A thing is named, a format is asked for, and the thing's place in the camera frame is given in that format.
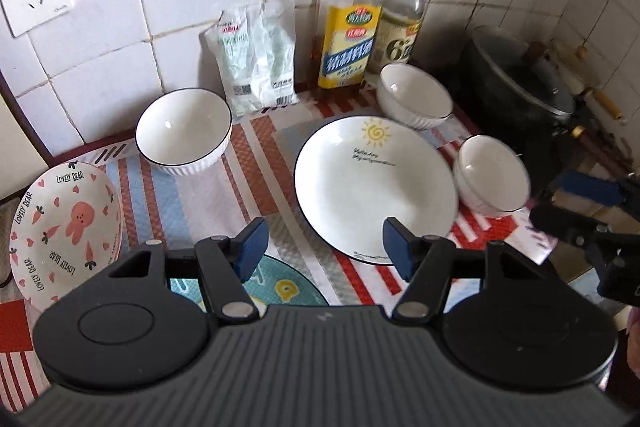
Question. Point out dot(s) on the pink rabbit print plate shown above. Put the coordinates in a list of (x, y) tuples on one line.
[(65, 227)]

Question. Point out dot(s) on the dark cooking pot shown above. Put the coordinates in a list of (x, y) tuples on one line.
[(492, 107)]

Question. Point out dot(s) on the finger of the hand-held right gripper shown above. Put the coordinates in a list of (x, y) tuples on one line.
[(590, 188), (565, 224)]

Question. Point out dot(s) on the white plate with sun print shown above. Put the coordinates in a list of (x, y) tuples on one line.
[(370, 187)]

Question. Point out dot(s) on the small white bowl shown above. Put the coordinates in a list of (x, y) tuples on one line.
[(492, 174)]

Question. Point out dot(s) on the white salt bag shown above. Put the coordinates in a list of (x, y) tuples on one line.
[(275, 52), (235, 62)]

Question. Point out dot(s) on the glass pot lid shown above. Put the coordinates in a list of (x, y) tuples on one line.
[(537, 79)]

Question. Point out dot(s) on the black gas stove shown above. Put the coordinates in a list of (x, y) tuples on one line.
[(605, 147)]

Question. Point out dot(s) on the striped colourful table mat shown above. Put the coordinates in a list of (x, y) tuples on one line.
[(200, 207)]

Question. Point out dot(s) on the oil bottle with yellow label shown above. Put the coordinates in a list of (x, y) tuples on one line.
[(347, 32)]

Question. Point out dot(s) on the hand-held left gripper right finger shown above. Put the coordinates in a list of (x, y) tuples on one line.
[(399, 249)]

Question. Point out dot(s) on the white panel with brown edge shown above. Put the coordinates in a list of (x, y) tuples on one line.
[(17, 142)]

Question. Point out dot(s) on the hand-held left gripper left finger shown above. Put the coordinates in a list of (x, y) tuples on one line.
[(251, 249)]

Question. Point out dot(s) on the clear bottle with yellow cap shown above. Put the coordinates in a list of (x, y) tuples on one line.
[(400, 22)]

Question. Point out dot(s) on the large white ribbed bowl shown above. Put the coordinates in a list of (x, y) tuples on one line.
[(182, 129)]

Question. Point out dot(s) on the medium white ribbed bowl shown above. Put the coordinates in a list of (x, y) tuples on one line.
[(415, 94)]

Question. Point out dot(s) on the grey textured cloth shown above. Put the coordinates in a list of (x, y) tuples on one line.
[(6, 252)]

